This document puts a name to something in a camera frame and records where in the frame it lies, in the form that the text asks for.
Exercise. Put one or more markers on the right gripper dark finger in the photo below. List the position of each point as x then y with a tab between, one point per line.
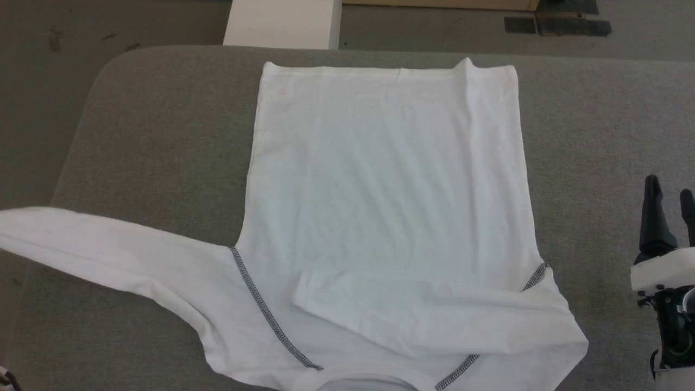
654	222
689	217

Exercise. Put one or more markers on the white rectangular box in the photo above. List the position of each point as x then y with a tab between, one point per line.
282	24

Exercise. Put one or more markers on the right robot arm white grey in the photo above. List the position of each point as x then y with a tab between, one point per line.
676	380

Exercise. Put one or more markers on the white long-sleeve garment grey stitching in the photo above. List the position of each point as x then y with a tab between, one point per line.
388	217

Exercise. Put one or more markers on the small dark floor tape patch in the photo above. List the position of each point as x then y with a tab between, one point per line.
520	25

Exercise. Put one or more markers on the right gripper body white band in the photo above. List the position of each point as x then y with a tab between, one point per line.
670	271

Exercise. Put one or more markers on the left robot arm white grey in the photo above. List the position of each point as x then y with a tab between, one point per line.
6	380

